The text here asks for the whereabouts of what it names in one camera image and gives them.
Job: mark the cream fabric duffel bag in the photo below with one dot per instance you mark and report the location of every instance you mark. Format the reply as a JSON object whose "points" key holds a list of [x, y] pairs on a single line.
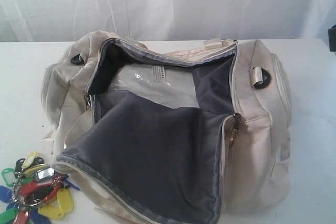
{"points": [[148, 163]]}

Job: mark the colourful key tag bunch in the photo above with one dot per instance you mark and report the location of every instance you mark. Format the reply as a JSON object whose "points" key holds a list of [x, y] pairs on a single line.
{"points": [[34, 192]]}

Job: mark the clear plastic wrapped package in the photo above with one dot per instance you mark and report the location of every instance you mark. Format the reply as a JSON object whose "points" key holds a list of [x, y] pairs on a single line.
{"points": [[169, 86]]}

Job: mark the dark object at right edge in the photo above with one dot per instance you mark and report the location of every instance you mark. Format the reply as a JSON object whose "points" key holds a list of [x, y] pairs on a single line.
{"points": [[332, 38]]}

